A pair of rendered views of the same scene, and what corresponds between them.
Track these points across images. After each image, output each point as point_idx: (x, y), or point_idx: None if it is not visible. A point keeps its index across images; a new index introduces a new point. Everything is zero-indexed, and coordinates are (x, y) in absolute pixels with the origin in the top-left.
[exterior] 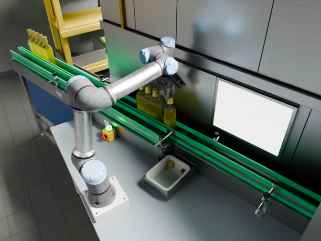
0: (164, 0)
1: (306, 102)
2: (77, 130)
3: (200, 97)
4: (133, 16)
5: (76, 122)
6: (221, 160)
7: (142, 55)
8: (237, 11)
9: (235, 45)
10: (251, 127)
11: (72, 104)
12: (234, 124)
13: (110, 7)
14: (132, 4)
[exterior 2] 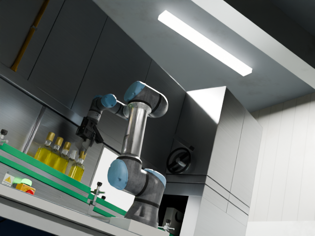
0: (73, 70)
1: (147, 166)
2: (143, 131)
3: (84, 164)
4: (31, 67)
5: (144, 122)
6: (122, 215)
7: (112, 98)
8: (121, 101)
9: (116, 123)
10: (118, 191)
11: (150, 102)
12: (106, 190)
13: (1, 42)
14: (35, 55)
